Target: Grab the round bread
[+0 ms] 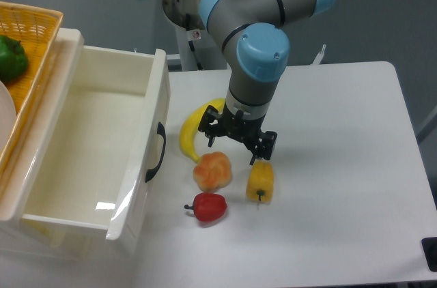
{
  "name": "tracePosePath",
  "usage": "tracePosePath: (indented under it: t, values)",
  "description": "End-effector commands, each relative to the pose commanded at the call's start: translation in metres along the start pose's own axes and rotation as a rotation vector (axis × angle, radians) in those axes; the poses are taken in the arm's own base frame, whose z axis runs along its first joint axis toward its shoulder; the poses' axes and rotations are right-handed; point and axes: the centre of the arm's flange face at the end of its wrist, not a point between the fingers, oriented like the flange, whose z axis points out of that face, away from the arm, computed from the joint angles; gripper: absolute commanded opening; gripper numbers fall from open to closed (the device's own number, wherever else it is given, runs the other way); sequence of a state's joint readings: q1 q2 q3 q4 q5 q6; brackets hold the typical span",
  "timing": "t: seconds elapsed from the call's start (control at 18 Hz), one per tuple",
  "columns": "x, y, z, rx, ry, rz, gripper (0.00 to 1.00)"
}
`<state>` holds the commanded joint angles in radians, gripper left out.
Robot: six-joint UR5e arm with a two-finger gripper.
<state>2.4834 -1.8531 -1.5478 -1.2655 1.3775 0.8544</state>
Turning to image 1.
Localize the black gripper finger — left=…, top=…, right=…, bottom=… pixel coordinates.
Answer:
left=198, top=105, right=222, bottom=147
left=248, top=130, right=277, bottom=165

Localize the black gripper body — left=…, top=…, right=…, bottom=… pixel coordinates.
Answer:
left=218, top=107, right=264, bottom=147

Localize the round orange bread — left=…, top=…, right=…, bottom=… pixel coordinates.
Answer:
left=193, top=152, right=232, bottom=192

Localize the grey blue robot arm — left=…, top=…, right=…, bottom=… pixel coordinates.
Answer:
left=178, top=0, right=336, bottom=160

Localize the yellow banana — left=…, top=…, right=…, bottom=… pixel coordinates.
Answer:
left=179, top=98, right=225, bottom=163

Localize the yellow bell pepper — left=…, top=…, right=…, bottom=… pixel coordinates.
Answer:
left=246, top=161, right=274, bottom=203

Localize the red bell pepper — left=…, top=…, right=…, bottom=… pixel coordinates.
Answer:
left=184, top=192, right=227, bottom=222

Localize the white plastic drawer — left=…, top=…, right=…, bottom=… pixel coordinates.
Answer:
left=1, top=29, right=170, bottom=258

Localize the black corner object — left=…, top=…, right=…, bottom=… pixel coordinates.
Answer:
left=421, top=237, right=437, bottom=272

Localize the yellow woven basket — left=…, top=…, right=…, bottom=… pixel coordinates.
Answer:
left=1, top=1, right=64, bottom=172

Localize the white plate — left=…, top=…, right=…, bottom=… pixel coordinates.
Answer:
left=0, top=83, right=16, bottom=151

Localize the green bell pepper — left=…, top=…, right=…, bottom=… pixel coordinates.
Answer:
left=0, top=35, right=29, bottom=82

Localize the black drawer handle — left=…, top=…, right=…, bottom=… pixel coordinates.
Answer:
left=144, top=121, right=167, bottom=183

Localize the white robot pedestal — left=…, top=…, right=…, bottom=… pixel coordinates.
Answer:
left=161, top=0, right=229, bottom=71

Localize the white bracket behind table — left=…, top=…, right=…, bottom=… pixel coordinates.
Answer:
left=311, top=44, right=326, bottom=66

